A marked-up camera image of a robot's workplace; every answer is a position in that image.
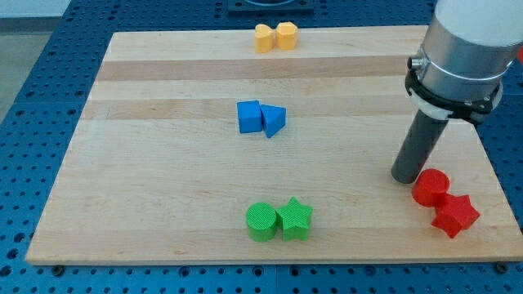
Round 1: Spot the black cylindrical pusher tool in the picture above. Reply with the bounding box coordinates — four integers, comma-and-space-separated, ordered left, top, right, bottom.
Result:
391, 110, 448, 184

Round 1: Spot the blue triangle block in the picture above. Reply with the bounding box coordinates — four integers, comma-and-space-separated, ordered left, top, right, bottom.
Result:
261, 105, 287, 138

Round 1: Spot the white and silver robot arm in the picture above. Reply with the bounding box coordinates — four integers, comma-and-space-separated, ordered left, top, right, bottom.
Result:
391, 0, 522, 184

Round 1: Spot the blue cube block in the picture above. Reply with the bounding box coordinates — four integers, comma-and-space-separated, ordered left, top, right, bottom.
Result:
237, 100, 262, 133

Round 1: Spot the red cylinder block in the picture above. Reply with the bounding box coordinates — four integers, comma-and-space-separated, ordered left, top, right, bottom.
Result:
411, 168, 450, 207

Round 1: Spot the red star block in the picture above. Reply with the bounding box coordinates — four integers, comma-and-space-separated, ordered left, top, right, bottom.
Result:
431, 194, 481, 238

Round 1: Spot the green star block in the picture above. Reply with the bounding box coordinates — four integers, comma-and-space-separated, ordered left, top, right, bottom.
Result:
275, 197, 313, 242

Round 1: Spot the yellow hexagon block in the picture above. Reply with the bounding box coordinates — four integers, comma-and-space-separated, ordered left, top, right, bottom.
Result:
276, 22, 298, 51

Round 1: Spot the green cylinder block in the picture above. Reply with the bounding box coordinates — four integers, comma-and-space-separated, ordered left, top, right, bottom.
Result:
246, 203, 277, 242

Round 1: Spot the wooden board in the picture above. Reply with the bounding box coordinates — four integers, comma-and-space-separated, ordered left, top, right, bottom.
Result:
25, 26, 522, 265

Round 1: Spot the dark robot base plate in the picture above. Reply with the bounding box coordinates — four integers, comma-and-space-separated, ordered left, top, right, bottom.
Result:
226, 0, 315, 14

